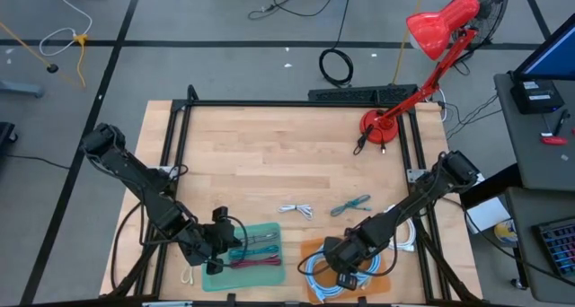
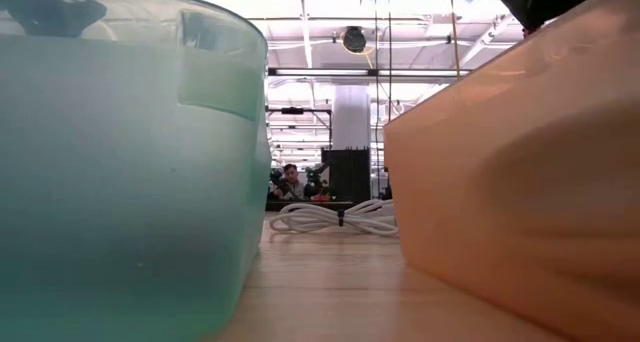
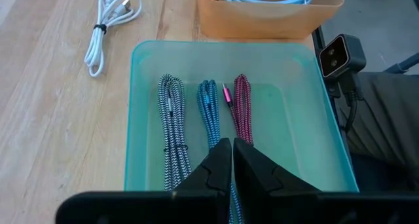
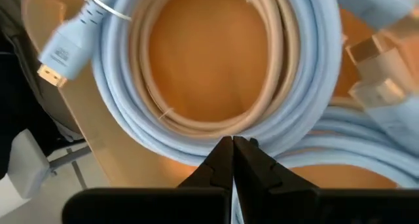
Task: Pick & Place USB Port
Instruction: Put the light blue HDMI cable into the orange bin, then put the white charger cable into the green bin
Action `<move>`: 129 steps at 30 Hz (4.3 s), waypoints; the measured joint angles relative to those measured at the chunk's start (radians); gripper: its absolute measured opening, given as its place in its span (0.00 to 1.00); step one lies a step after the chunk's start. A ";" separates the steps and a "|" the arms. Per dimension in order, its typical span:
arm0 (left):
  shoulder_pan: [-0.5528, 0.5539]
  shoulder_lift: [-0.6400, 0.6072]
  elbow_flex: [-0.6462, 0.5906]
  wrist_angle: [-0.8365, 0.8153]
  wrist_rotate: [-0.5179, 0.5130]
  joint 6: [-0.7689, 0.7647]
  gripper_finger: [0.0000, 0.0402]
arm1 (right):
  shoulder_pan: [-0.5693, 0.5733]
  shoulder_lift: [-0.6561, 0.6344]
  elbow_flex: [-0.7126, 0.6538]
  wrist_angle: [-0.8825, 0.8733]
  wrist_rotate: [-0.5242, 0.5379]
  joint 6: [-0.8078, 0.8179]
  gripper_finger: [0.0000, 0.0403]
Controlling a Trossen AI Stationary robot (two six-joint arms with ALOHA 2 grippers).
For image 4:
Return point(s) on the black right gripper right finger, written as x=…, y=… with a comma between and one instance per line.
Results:
x=278, y=207

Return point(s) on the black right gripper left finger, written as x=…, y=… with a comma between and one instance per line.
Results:
x=196, y=207

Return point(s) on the white bracket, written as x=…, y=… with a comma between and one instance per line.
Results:
x=26, y=165

